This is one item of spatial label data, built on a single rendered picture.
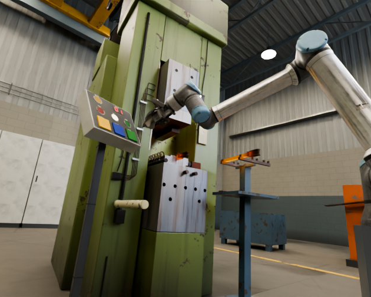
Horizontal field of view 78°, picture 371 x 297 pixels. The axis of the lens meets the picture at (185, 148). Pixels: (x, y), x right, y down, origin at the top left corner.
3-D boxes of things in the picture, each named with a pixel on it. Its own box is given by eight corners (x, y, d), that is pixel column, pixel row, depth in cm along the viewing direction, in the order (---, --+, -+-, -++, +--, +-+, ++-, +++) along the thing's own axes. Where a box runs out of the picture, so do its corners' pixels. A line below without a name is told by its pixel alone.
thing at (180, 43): (199, 77, 216) (202, 35, 229) (161, 59, 195) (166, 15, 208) (175, 95, 252) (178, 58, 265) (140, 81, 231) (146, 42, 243)
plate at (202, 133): (206, 145, 203) (207, 126, 207) (198, 142, 198) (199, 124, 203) (205, 145, 204) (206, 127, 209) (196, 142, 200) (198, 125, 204)
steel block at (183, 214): (204, 233, 163) (207, 171, 175) (156, 231, 143) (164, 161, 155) (166, 225, 208) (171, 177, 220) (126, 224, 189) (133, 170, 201)
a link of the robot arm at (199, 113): (214, 118, 119) (203, 101, 124) (208, 108, 109) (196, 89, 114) (198, 127, 121) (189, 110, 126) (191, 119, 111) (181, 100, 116)
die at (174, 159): (187, 168, 172) (188, 157, 174) (164, 164, 162) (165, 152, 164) (161, 174, 206) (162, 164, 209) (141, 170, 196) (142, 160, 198)
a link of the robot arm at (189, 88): (196, 88, 113) (188, 75, 118) (177, 104, 117) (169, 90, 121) (204, 96, 121) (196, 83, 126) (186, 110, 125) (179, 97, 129)
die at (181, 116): (191, 124, 182) (191, 113, 184) (168, 117, 171) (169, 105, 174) (165, 136, 216) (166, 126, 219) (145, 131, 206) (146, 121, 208)
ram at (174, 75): (205, 118, 191) (207, 76, 202) (164, 104, 171) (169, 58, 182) (178, 130, 225) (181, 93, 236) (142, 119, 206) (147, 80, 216)
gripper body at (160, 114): (153, 122, 123) (170, 109, 119) (149, 111, 127) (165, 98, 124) (162, 128, 129) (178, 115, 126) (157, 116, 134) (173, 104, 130)
